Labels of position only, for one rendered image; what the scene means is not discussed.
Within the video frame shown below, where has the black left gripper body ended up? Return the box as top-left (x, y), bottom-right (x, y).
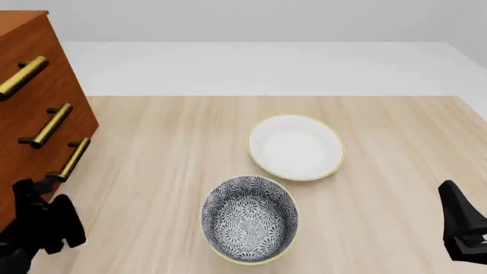
top-left (0, 199), bottom-right (66, 255)

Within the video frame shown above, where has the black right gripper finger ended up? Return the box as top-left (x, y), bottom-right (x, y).
top-left (438, 180), bottom-right (487, 238)

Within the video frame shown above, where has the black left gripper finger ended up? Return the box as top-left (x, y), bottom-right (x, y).
top-left (50, 194), bottom-right (88, 249)
top-left (12, 178), bottom-right (43, 210)

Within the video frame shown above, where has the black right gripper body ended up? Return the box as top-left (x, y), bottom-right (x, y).
top-left (443, 228), bottom-right (487, 263)

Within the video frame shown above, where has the wooden cabinet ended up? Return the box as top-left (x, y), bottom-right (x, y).
top-left (0, 10), bottom-right (100, 233)

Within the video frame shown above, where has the white plate with yellow rim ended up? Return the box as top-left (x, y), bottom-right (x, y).
top-left (248, 114), bottom-right (345, 183)

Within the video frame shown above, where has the black-and-white floral patterned bowl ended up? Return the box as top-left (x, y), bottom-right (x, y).
top-left (200, 174), bottom-right (301, 267)

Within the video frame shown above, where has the wooden drawer, shortest handle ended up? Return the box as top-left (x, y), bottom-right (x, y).
top-left (0, 110), bottom-right (100, 201)

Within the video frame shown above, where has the short brass drawer handle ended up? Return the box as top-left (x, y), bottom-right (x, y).
top-left (44, 137), bottom-right (91, 183)

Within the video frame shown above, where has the mid-length brass drawer handle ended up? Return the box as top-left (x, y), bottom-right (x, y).
top-left (18, 103), bottom-right (74, 149)

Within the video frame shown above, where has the wooden drawer, mid-length handle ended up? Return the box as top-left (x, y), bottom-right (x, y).
top-left (0, 68), bottom-right (91, 172)

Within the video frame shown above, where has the long brass drawer handle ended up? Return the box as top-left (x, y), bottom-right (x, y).
top-left (0, 55), bottom-right (49, 103)

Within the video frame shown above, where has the wooden drawer, longest handle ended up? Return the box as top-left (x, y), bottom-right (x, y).
top-left (0, 14), bottom-right (73, 104)

